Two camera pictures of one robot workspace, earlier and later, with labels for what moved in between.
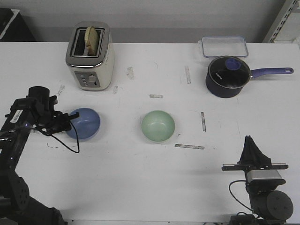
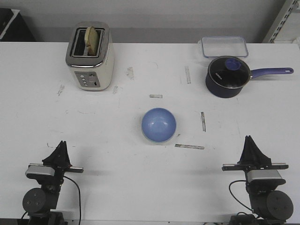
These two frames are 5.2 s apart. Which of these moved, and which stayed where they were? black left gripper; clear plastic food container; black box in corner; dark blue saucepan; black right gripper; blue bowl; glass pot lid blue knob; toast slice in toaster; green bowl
Moved: black left gripper; green bowl; blue bowl
Stayed: glass pot lid blue knob; black box in corner; black right gripper; clear plastic food container; toast slice in toaster; dark blue saucepan
